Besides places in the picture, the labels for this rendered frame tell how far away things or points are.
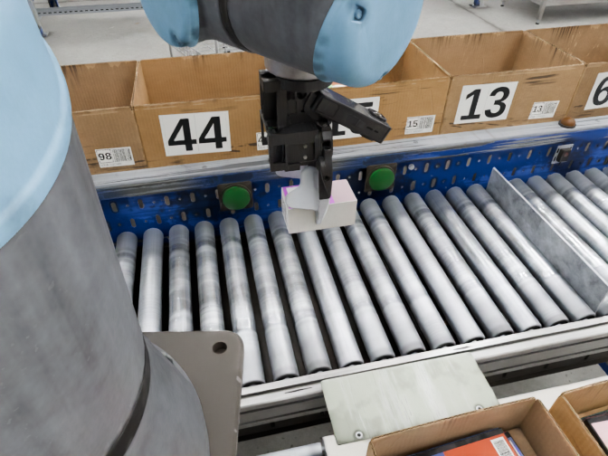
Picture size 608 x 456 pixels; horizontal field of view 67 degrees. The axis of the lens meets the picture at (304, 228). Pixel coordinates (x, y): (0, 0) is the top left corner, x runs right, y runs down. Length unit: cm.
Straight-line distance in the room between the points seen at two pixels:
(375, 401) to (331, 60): 67
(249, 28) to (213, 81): 106
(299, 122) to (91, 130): 68
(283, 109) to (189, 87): 88
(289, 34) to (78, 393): 24
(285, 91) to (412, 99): 73
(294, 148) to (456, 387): 55
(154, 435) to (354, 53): 24
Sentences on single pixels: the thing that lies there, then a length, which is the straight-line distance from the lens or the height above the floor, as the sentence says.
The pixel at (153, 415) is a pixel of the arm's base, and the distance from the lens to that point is 25.
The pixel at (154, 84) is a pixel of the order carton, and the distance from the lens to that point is 142.
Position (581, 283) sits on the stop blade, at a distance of 119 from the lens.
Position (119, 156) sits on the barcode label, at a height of 93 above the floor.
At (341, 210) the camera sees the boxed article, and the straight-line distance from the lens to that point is 65.
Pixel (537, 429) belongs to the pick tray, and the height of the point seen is 80.
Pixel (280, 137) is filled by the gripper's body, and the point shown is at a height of 124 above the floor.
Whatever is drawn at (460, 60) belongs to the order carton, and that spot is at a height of 97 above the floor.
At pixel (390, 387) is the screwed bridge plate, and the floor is 75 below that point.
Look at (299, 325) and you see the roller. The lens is 97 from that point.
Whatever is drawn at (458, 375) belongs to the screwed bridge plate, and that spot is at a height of 75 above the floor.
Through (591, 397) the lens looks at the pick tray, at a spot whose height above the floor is 81.
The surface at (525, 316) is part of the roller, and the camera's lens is 108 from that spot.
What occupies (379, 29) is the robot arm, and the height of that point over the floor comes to 142.
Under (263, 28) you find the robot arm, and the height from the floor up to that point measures 141.
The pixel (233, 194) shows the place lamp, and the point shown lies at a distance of 116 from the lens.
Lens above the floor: 151
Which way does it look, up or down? 41 degrees down
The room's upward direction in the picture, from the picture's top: straight up
